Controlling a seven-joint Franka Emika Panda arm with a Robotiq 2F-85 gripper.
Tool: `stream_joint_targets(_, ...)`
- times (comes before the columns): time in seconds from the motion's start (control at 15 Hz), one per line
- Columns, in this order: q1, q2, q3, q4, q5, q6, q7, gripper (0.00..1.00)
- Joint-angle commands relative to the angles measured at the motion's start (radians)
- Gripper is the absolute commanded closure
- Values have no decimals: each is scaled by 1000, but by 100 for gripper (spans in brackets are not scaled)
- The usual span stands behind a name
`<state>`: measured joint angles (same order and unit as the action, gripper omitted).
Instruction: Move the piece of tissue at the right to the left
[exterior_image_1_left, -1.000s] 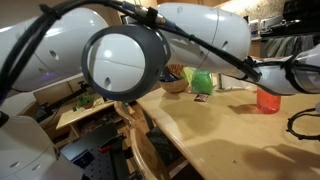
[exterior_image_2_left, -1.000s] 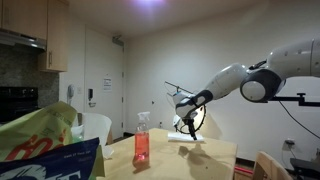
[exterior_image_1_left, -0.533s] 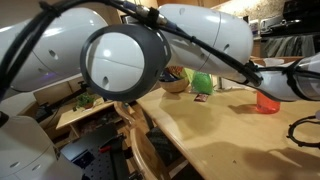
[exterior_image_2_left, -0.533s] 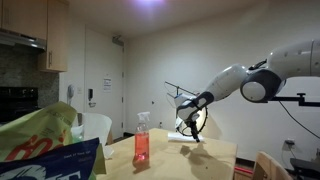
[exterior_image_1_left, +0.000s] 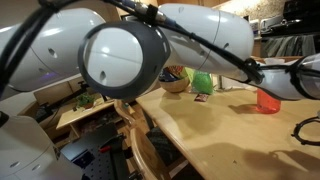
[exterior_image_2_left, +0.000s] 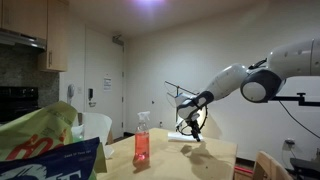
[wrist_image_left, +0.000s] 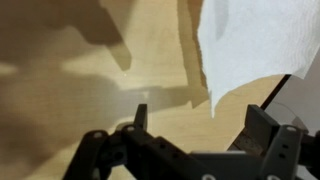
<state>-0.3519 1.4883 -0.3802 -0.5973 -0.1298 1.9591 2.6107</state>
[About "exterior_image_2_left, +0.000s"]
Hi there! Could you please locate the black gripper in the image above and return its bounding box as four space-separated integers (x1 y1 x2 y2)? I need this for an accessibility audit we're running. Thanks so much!
185 114 203 143

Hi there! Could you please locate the white paper tissue sheet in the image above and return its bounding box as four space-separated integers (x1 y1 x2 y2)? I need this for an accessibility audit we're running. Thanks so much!
167 131 205 144

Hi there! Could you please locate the spray bottle with red liquid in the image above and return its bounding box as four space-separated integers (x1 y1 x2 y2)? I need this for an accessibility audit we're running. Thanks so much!
132 110 152 170

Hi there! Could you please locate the white upright paper towel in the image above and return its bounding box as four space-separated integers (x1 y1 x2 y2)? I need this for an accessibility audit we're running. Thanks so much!
81 111 113 147

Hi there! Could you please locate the white paper door sign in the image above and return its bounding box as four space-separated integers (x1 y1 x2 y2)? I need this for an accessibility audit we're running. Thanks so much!
102 76 113 92

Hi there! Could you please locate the clear bag of green contents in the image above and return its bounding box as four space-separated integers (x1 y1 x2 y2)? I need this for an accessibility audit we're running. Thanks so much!
71 123 85 144

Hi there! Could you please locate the white door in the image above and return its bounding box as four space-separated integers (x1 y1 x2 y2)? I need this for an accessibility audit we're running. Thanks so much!
84 26 125 140

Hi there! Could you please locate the gray door closer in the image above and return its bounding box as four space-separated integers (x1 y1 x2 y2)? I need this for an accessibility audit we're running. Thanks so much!
111 33 125 47

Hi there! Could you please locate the dark blue chip bag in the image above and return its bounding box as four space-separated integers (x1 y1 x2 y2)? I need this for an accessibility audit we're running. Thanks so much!
0 136 102 180

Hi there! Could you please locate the green chip bag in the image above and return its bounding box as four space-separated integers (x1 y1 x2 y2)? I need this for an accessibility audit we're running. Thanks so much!
0 101 80 163

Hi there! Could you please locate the black kitchen stove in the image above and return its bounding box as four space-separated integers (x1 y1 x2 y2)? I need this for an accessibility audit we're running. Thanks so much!
0 86 40 123

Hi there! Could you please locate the silver range hood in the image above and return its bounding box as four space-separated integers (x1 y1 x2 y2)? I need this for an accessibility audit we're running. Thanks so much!
0 28 48 51

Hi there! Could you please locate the thin wire rack stand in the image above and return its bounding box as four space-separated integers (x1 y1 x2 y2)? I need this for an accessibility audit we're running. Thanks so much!
163 79 198 134

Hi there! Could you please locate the white wall outlet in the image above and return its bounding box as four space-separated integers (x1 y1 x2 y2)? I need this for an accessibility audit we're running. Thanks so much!
284 137 297 148

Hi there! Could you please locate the black hanging power cable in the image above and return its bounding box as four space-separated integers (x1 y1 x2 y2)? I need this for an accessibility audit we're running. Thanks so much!
277 99 320 140

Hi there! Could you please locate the black articulated camera boom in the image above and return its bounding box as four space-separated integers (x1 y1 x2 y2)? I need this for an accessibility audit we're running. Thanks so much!
269 92 320 108

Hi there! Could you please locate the white wall phone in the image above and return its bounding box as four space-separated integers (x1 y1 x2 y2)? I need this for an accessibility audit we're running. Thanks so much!
66 83 77 106

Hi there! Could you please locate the wooden wall cabinet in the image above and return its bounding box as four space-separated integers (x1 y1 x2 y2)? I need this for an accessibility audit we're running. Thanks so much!
37 0 70 74
0 0 50 41

